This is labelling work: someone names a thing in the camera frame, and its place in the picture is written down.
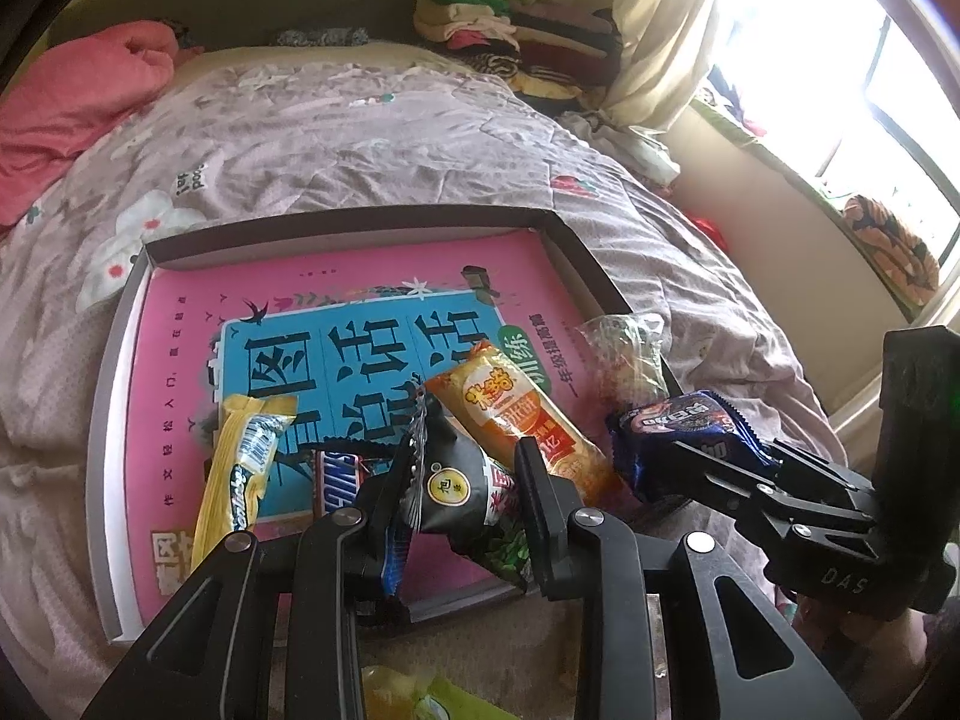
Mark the cream curtain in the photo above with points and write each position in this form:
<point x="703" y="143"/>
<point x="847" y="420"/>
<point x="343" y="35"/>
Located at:
<point x="660" y="37"/>

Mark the beige bed sheet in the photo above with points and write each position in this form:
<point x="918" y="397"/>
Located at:
<point x="337" y="54"/>

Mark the clear bag of puffed snacks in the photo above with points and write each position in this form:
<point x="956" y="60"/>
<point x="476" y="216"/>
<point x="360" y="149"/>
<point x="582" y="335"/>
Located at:
<point x="622" y="360"/>

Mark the pink book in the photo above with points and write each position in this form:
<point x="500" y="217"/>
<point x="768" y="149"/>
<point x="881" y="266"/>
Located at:
<point x="337" y="292"/>

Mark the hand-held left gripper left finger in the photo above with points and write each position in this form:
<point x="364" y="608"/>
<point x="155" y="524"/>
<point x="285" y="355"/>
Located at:
<point x="375" y="525"/>

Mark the white cloth bag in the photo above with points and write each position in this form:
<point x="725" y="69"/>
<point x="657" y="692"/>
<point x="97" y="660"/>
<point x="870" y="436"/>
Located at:
<point x="645" y="150"/>

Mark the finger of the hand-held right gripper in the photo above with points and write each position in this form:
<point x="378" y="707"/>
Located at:
<point x="750" y="474"/>
<point x="772" y="529"/>

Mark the orange snack packet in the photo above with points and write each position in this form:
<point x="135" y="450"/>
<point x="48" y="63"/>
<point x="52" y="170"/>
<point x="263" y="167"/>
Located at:
<point x="510" y="412"/>

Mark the yellow snack packet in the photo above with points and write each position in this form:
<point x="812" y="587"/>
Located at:
<point x="240" y="465"/>

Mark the red plastic bag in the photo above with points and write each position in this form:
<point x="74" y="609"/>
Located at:
<point x="709" y="229"/>

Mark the clothes on windowsill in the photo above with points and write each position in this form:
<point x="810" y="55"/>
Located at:
<point x="739" y="105"/>

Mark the orange patterned cushion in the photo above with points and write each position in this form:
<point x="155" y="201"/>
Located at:
<point x="889" y="247"/>

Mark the green snack packet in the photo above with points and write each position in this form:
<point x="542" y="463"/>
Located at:
<point x="442" y="701"/>

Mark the dark patterned cloth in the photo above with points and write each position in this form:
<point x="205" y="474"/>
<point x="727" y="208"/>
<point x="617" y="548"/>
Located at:
<point x="184" y="34"/>
<point x="322" y="37"/>

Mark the window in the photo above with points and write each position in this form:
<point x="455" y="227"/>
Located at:
<point x="825" y="52"/>

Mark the black snack packet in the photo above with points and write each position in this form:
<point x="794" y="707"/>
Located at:
<point x="457" y="495"/>

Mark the grey shallow cardboard box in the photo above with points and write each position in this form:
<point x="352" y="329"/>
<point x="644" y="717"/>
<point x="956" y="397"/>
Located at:
<point x="109" y="427"/>

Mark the pile of folded clothes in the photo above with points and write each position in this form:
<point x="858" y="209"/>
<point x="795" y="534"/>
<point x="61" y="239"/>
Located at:
<point x="540" y="37"/>

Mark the pink duvet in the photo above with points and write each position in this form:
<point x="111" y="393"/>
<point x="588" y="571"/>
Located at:
<point x="75" y="105"/>

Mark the dark blue cookie packet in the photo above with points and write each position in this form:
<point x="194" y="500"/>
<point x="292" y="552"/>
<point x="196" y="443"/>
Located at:
<point x="675" y="420"/>

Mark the brown chocolate bar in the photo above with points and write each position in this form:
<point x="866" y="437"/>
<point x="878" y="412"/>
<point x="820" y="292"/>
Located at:
<point x="341" y="480"/>

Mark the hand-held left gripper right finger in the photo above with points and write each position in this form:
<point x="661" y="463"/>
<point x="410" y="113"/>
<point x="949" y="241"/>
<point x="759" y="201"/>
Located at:
<point x="547" y="517"/>

